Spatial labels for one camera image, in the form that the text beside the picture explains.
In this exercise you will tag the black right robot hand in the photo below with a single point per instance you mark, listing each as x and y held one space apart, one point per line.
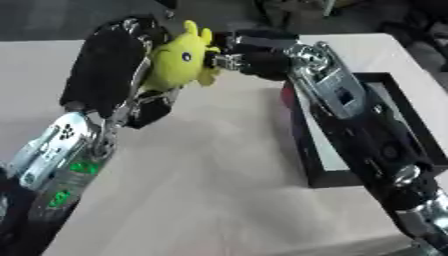
262 56

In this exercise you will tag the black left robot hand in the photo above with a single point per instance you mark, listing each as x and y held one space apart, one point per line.
105 66

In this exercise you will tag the yellow plush toy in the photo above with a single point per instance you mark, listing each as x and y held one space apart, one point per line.
178 60

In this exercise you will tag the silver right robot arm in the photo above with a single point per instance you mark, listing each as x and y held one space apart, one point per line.
367 133

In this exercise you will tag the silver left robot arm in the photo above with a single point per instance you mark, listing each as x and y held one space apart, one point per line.
52 166

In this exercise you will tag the black box white inside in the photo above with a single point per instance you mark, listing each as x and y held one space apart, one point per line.
326 146

